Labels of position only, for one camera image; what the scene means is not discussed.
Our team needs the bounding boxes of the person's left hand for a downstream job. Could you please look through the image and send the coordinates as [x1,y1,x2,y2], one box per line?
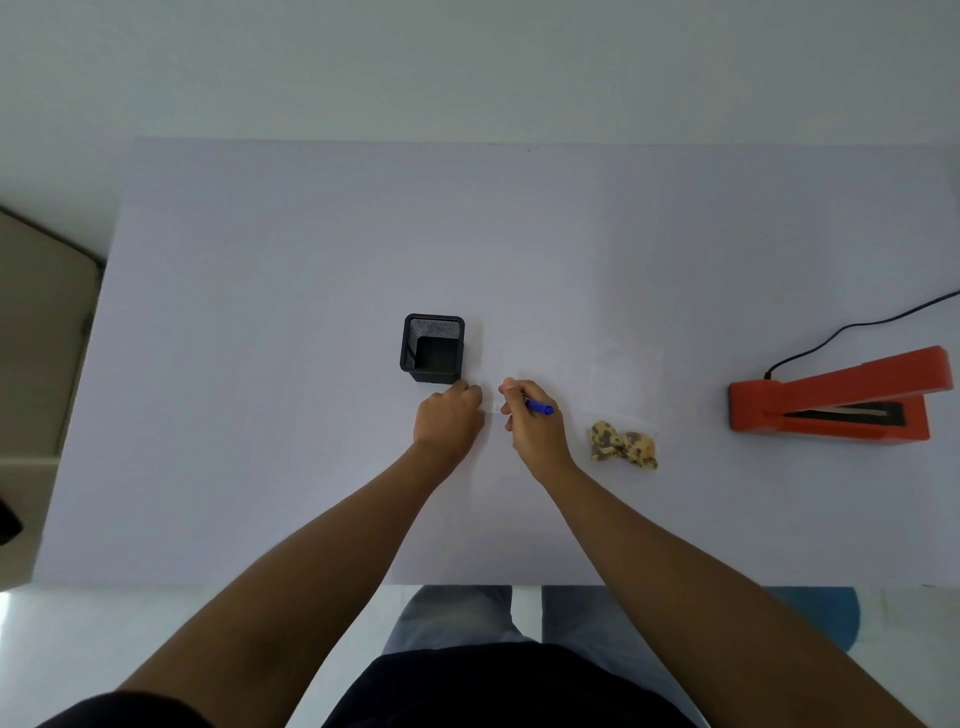
[412,380,485,470]

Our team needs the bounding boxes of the person's right hand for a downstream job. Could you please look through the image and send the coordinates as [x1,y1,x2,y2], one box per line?
[498,377,579,483]

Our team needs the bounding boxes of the clear plastic bag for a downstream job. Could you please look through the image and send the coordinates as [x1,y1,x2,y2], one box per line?
[587,344,665,472]

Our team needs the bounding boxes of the orange heat sealer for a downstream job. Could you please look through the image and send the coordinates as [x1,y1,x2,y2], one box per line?
[727,345,955,448]

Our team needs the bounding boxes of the person's left forearm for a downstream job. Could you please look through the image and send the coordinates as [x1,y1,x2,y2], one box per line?
[119,442,459,728]

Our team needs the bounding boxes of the person's right forearm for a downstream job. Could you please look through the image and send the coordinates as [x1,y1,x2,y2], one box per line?
[539,461,928,728]

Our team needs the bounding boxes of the black mesh pen holder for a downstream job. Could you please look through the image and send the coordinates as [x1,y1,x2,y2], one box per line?
[399,313,466,385]

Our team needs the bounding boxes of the grey jeans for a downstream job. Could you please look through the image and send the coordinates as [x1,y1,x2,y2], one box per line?
[382,584,706,728]

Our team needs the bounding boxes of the black shirt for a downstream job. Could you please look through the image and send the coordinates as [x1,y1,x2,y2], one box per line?
[37,641,703,728]

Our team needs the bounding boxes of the blue stool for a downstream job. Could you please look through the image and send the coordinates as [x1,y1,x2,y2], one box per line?
[764,586,862,652]

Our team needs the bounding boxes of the beige cabinet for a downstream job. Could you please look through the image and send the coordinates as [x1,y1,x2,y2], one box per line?
[0,203,106,594]

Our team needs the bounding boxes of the black power cable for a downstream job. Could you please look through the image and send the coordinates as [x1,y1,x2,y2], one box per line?
[763,288,960,382]

